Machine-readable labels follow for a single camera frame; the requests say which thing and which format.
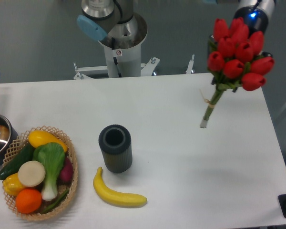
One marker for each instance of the orange fruit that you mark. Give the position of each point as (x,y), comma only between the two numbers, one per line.
(28,200)

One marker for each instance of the red tulip bouquet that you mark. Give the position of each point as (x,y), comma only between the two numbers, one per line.
(235,60)

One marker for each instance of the woven wicker basket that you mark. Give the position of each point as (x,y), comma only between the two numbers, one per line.
(66,188)

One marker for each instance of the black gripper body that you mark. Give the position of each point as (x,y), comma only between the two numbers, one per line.
(254,18)

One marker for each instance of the green bok choy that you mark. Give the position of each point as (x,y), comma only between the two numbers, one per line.
(51,156)

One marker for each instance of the dark grey ribbed vase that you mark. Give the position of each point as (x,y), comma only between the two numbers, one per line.
(116,147)

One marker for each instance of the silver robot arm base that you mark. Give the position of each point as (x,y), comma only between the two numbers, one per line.
(120,31)

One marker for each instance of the yellow squash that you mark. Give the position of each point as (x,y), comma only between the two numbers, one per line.
(38,137)

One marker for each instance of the green bean pod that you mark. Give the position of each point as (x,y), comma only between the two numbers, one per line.
(56,203)

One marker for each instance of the white metal mounting frame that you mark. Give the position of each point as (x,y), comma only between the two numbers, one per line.
(147,69)

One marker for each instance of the green cucumber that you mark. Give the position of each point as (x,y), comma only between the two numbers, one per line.
(25,155)

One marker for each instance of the white round radish slice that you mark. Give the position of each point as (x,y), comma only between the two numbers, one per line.
(31,173)

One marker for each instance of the purple red onion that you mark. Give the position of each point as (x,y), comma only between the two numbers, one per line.
(67,171)

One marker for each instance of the yellow bell pepper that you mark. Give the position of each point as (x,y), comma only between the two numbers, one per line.
(12,185)

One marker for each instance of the yellow banana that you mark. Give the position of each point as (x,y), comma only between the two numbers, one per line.
(112,197)

